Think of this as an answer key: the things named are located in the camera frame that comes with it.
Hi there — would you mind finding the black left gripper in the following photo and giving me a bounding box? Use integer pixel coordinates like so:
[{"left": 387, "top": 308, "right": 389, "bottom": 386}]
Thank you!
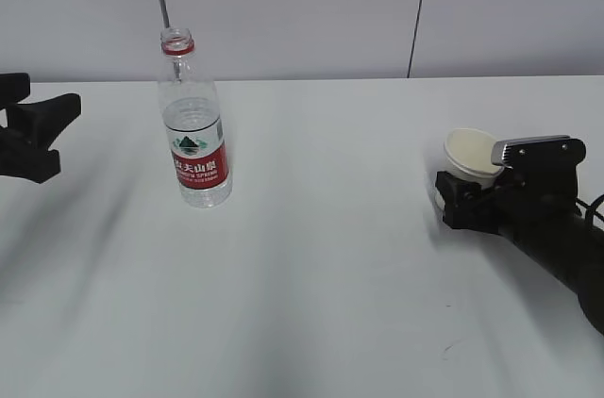
[{"left": 0, "top": 73, "right": 81, "bottom": 183}]

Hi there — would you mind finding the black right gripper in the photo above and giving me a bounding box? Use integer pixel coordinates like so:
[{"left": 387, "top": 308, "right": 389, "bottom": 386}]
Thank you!
[{"left": 435, "top": 169, "right": 581, "bottom": 240}]

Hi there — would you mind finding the white paper cup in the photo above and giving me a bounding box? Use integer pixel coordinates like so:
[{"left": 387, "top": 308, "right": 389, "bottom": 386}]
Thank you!
[{"left": 438, "top": 128, "right": 503, "bottom": 190}]

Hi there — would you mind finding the clear Nongfu Spring water bottle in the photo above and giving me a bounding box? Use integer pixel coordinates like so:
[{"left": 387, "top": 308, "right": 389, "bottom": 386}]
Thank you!
[{"left": 158, "top": 27, "right": 232, "bottom": 208}]

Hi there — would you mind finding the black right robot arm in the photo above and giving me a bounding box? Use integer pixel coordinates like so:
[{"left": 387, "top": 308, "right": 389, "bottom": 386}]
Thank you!
[{"left": 435, "top": 169, "right": 603, "bottom": 332}]

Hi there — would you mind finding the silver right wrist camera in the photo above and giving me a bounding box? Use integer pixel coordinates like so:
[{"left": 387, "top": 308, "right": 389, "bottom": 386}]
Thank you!
[{"left": 490, "top": 135, "right": 586, "bottom": 175}]

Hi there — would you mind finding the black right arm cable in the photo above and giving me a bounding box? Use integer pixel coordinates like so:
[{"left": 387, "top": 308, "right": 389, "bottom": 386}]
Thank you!
[{"left": 574, "top": 191, "right": 604, "bottom": 225}]

